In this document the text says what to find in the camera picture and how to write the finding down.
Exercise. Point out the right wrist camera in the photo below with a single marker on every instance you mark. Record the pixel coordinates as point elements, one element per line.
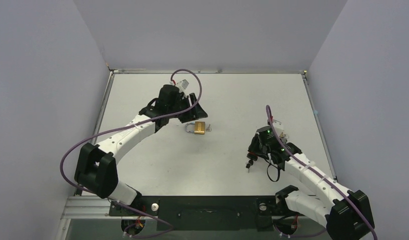
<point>278,126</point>

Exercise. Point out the silver key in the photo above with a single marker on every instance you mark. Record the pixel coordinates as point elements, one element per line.
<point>208,129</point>

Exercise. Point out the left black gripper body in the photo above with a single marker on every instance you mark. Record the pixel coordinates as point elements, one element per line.
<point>182,103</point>

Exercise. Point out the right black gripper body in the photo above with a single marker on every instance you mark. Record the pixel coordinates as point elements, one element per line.
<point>256,153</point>

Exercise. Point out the small padlock with keys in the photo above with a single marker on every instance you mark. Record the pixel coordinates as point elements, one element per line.
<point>284,136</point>

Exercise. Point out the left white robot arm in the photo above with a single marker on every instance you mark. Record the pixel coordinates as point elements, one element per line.
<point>96,168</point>

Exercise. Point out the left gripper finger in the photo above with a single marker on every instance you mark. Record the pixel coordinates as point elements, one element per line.
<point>194,114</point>
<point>193,100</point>

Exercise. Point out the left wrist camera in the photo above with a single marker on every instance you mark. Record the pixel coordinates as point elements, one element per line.
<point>182,85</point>

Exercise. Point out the brass padlock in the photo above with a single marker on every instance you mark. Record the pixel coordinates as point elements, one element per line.
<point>197,127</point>

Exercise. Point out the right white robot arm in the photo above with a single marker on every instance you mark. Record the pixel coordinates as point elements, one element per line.
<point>345,214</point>

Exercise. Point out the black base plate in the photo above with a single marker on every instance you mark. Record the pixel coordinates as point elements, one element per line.
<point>215,213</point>

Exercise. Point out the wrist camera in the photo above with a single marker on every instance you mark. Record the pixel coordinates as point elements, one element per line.
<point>182,85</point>
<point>278,126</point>

